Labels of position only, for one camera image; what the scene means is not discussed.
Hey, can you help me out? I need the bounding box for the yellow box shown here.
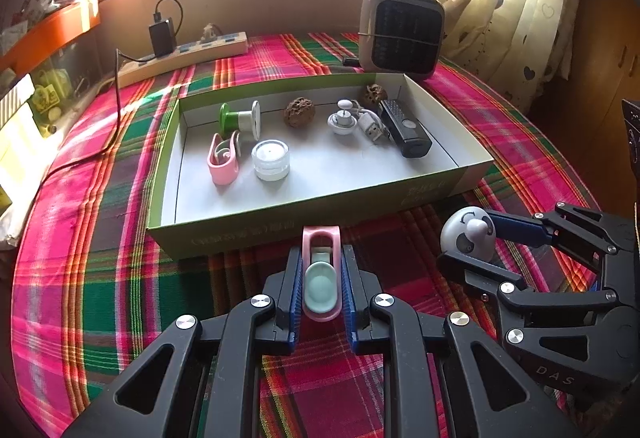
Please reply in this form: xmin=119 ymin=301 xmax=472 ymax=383
xmin=0 ymin=111 xmax=40 ymax=219

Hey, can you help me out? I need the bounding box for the grey space heater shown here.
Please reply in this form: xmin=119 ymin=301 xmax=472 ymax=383
xmin=360 ymin=0 xmax=446 ymax=80

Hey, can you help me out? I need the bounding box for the pink clip with teal pad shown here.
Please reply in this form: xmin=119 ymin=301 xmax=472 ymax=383
xmin=301 ymin=225 xmax=343 ymax=323

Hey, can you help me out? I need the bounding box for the black charger cable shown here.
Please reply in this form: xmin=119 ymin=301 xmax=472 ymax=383
xmin=154 ymin=0 xmax=185 ymax=39

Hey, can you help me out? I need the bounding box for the white usb cable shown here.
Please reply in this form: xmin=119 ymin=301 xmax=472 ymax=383
xmin=350 ymin=101 xmax=390 ymax=142

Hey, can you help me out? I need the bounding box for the white suction knob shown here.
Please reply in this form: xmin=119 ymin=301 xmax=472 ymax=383
xmin=327 ymin=99 xmax=358 ymax=136

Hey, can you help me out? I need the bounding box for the orange tray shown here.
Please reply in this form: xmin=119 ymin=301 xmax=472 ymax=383
xmin=0 ymin=1 xmax=101 ymax=74

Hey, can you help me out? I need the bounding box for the black charger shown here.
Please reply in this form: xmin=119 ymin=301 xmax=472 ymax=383
xmin=149 ymin=17 xmax=178 ymax=59

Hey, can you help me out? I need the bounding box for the beige power strip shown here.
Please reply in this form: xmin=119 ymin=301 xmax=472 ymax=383
xmin=116 ymin=31 xmax=249 ymax=89

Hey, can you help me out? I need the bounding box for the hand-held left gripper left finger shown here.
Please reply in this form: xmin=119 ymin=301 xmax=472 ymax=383
xmin=60 ymin=247 xmax=304 ymax=438

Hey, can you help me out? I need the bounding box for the green white spool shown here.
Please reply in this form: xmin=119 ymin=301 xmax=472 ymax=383
xmin=218 ymin=100 xmax=262 ymax=141

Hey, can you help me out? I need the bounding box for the black flashlight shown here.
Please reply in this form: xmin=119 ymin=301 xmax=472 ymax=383
xmin=380 ymin=99 xmax=433 ymax=159

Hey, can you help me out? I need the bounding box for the clear plastic container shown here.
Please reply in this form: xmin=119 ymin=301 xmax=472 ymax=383
xmin=27 ymin=66 xmax=78 ymax=139

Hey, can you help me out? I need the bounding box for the plaid blanket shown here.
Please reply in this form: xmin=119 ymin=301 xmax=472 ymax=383
xmin=10 ymin=32 xmax=616 ymax=438

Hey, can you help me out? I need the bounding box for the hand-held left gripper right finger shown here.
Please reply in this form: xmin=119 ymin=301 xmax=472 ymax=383
xmin=340 ymin=245 xmax=581 ymax=438

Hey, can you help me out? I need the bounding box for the white round jar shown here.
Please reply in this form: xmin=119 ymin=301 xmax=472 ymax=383
xmin=251 ymin=139 xmax=291 ymax=182

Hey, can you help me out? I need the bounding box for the large brown walnut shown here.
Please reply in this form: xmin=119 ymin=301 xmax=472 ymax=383
xmin=284 ymin=97 xmax=317 ymax=129

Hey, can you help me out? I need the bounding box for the cream heart print curtain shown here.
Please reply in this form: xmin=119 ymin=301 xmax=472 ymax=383
xmin=415 ymin=0 xmax=586 ymax=109

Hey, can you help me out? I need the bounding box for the long black power cable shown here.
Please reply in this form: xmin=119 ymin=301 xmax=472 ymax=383
xmin=42 ymin=48 xmax=151 ymax=179

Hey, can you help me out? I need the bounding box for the green white cardboard box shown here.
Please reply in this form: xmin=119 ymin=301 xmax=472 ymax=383
xmin=146 ymin=72 xmax=496 ymax=260

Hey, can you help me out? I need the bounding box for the pink curved clip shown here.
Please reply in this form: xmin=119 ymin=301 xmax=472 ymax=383
xmin=206 ymin=129 xmax=243 ymax=186

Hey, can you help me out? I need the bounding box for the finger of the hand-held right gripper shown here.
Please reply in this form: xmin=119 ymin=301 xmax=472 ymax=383
xmin=436 ymin=251 xmax=623 ymax=361
xmin=487 ymin=202 xmax=639 ymax=269

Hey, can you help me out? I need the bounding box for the striped box lid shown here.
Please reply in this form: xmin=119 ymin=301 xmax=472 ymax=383
xmin=0 ymin=73 xmax=35 ymax=121

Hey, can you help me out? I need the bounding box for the white panda gadget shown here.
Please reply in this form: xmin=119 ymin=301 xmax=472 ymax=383
xmin=440 ymin=207 xmax=497 ymax=264

